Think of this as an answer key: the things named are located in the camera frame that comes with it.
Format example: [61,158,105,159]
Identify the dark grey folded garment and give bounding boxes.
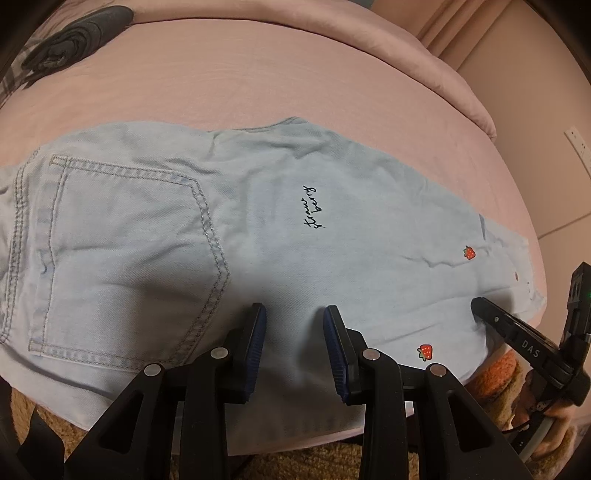
[21,6,134,88]

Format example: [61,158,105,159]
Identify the pink duvet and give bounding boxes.
[111,0,497,141]

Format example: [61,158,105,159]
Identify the light blue denim pants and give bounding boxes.
[0,116,548,437]

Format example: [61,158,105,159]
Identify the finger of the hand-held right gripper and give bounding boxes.
[471,298,522,347]

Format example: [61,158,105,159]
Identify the orange beige fuzzy clothing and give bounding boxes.
[462,348,583,467]

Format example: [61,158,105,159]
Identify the white power strip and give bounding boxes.
[564,126,591,178]

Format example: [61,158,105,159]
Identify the plaid pillow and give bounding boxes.
[0,28,42,107]

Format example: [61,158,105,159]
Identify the grey cable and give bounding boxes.
[501,406,555,462]

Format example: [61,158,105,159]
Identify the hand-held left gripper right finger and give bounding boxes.
[322,305,529,480]

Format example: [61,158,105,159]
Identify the pink bed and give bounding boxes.
[0,0,548,462]

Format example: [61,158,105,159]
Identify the pink curtain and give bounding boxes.
[413,0,513,61]

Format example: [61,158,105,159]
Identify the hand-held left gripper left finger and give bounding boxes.
[65,302,267,480]

